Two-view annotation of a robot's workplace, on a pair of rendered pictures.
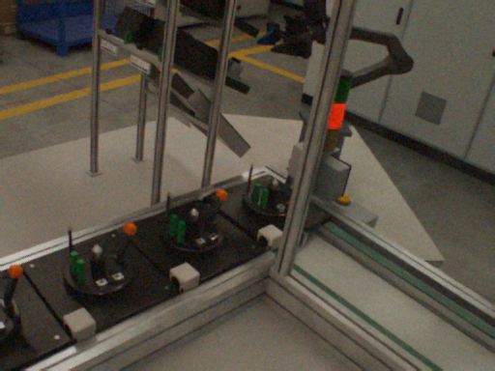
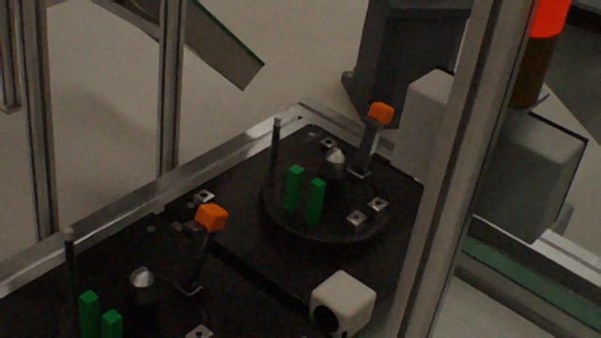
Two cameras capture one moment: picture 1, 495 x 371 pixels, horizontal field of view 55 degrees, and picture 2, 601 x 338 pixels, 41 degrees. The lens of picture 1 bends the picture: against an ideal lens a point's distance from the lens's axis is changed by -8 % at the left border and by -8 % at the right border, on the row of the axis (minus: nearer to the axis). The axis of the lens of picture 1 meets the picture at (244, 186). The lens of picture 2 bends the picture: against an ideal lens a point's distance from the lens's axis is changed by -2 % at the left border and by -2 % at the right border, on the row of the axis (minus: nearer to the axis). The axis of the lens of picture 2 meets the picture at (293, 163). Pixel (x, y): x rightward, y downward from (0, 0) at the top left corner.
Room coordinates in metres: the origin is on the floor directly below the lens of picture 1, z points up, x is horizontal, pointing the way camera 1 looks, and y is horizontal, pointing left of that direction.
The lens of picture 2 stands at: (0.45, 0.04, 1.51)
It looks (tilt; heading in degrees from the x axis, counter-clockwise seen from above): 36 degrees down; 354
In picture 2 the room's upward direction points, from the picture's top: 8 degrees clockwise
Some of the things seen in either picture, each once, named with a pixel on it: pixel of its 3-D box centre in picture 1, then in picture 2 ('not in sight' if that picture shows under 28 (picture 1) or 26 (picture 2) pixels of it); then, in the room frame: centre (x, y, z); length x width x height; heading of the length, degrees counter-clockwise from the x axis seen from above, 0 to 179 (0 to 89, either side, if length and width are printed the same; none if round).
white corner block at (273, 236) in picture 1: (270, 238); (341, 306); (0.98, -0.08, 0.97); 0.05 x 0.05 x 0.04; 49
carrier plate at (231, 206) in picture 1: (268, 209); (323, 218); (1.12, -0.07, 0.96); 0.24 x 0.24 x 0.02; 49
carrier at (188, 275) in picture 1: (192, 223); (142, 303); (0.92, 0.10, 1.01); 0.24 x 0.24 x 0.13; 49
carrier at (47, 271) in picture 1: (97, 261); not in sight; (0.74, 0.26, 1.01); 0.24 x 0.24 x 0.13; 49
